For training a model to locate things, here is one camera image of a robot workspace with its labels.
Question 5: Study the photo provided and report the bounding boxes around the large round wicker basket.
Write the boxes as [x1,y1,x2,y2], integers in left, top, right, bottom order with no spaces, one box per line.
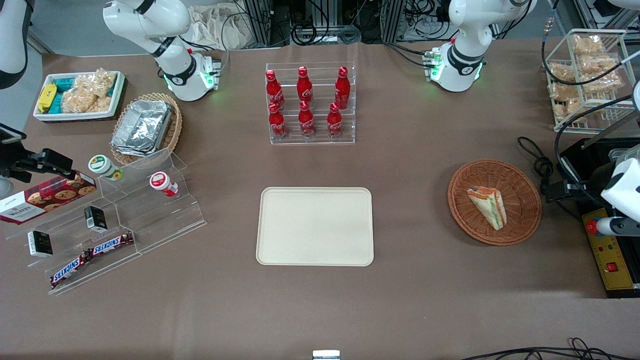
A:
[447,158,543,247]

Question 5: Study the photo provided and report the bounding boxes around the black floor cables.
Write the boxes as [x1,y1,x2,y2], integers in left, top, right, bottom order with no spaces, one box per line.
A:
[459,337,640,360]

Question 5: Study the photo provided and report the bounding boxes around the clear fried snack bag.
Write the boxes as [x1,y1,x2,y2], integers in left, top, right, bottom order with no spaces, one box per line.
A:
[582,70,624,95]
[548,62,577,85]
[571,33,606,56]
[578,53,621,75]
[554,98,586,124]
[549,82,581,104]

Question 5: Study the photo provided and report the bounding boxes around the black appliance with yellow panel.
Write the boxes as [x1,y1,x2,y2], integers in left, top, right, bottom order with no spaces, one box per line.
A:
[556,136,640,299]

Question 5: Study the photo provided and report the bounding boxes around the white wire rack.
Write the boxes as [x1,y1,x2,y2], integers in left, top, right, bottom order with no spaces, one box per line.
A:
[543,28,640,134]

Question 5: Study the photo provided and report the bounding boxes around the stacked foil containers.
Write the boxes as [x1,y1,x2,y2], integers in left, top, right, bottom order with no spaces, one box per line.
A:
[110,99,174,158]

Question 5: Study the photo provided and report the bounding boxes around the clear acrylic stepped shelf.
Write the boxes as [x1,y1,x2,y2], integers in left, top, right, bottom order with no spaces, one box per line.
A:
[5,147,208,296]

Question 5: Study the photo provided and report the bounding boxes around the red cola bottle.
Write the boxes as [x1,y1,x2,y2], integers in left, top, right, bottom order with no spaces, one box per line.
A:
[265,69,285,110]
[268,102,288,140]
[334,66,351,109]
[298,100,316,139]
[296,66,314,106]
[326,102,344,139]

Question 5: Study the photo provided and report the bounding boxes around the green lid yogurt cup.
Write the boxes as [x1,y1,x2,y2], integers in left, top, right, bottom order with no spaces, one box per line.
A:
[88,154,124,182]

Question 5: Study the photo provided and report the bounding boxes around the coiled black cables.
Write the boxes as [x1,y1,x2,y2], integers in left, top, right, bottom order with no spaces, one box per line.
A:
[291,17,362,47]

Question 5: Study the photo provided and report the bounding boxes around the clear acrylic bottle rack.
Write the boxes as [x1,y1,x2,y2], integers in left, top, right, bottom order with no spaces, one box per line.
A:
[265,61,356,146]

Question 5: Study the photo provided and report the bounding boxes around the white rectangular snack bin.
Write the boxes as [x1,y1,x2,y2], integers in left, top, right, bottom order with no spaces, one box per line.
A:
[32,70,126,123]

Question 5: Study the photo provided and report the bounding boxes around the red cookie box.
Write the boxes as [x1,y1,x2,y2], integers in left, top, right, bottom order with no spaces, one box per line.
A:
[0,171,98,226]

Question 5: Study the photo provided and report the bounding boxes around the beige cloth bag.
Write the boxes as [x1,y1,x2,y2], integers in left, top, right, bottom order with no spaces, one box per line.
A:
[187,4,252,51]

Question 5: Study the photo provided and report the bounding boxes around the Snickers chocolate bar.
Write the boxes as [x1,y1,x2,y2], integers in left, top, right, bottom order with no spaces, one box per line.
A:
[49,252,94,290]
[88,231,135,257]

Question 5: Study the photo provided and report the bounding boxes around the oval wicker basket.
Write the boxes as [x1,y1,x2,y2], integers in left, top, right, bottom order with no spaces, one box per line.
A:
[110,92,184,166]

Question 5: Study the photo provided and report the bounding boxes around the yellow snack packet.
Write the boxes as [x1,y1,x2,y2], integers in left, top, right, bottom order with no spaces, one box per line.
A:
[37,83,58,113]

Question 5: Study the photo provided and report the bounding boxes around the small black box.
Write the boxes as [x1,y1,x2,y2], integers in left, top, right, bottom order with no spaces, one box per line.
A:
[27,229,54,259]
[83,205,109,233]

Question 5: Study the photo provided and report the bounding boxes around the beige plastic serving tray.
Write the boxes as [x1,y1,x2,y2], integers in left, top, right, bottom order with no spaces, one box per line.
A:
[255,186,375,267]

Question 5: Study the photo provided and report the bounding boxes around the black base cables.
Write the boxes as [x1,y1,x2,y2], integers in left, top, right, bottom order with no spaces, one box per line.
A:
[384,41,437,69]

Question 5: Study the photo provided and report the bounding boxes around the triangular sandwich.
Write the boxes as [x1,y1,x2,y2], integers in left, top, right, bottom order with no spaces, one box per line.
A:
[466,185,508,231]

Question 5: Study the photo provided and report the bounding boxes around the red lid yogurt cup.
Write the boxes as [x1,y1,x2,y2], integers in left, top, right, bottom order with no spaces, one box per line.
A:
[149,171,180,198]

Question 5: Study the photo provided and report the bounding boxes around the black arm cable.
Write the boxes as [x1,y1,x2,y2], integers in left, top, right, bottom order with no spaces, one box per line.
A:
[541,15,640,176]

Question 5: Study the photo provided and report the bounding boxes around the black power cable with plug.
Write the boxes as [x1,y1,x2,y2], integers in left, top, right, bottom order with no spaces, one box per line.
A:
[517,136,584,221]

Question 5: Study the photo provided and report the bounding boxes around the clear rice cracker bag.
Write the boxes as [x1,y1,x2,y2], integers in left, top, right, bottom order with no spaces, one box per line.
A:
[61,69,117,114]

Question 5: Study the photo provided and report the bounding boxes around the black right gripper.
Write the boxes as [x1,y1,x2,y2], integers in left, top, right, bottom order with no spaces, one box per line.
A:
[0,146,75,184]

